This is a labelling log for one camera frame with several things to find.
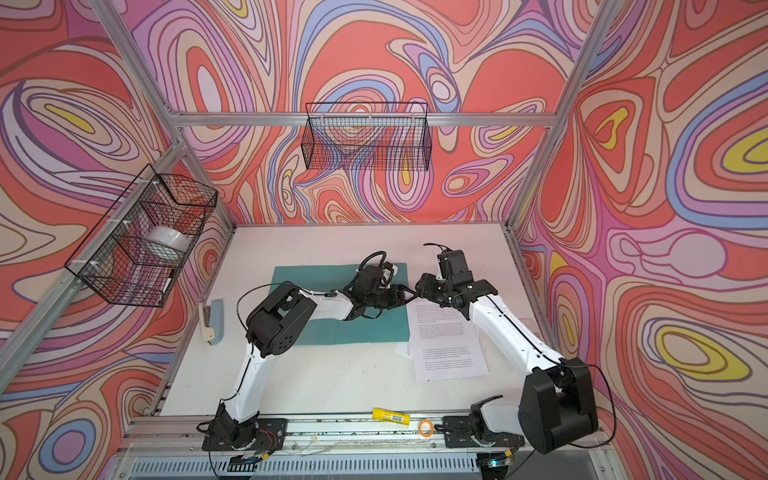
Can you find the printed white paper sheet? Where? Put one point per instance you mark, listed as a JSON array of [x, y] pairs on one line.
[[443, 345]]

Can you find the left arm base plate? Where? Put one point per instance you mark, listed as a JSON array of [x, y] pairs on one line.
[[260, 435]]

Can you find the back black wire basket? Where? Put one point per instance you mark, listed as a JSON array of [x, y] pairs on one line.
[[367, 136]]

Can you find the black wire basket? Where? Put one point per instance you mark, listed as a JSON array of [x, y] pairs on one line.
[[367, 136], [158, 219]]

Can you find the yellow glue stick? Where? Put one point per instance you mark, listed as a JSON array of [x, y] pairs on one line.
[[384, 415]]

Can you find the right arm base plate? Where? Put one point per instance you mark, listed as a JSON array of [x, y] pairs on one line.
[[467, 431]]

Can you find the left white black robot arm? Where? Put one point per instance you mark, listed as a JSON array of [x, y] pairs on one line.
[[274, 326]]

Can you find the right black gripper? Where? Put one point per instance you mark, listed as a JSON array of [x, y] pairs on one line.
[[425, 289]]

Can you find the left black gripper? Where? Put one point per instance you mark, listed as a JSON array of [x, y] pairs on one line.
[[401, 295]]

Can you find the left black wire basket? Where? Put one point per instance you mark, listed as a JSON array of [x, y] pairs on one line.
[[158, 219]]

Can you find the teal paper folder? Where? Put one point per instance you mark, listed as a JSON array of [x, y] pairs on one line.
[[329, 323]]

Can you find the grey blue stapler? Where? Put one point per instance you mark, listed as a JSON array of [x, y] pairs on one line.
[[211, 321]]

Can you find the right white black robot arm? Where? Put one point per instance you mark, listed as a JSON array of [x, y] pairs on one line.
[[556, 406]]

